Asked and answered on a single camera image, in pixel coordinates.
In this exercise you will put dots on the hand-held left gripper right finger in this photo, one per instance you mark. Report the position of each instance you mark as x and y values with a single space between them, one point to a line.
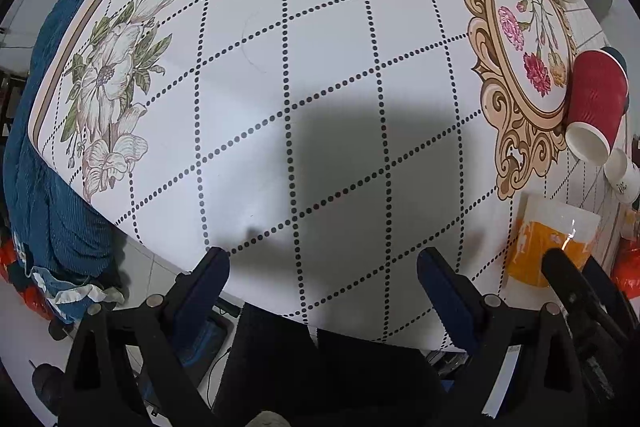
442 289

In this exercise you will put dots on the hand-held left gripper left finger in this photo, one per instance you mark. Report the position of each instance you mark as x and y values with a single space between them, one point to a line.
204 289

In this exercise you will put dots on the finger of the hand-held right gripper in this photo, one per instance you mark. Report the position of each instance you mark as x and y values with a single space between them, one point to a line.
607 292
562 274

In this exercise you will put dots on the orange clear plastic cup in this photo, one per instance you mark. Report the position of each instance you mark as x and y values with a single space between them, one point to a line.
535 252

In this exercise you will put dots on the small white printed paper cup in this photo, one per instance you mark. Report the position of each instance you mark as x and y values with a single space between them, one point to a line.
622 177

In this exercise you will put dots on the red ribbed paper cup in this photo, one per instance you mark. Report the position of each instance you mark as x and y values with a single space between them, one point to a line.
597 97

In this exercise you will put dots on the dark blue cup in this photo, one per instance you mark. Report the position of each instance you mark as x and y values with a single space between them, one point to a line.
616 57

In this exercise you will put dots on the red plastic bag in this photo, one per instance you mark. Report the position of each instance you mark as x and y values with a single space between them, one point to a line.
27 297
629 267

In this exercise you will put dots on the blue bag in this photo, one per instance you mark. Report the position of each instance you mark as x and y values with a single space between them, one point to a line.
207 342

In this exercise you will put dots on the white floral checked tablecloth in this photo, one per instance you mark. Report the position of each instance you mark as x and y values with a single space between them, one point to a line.
320 97

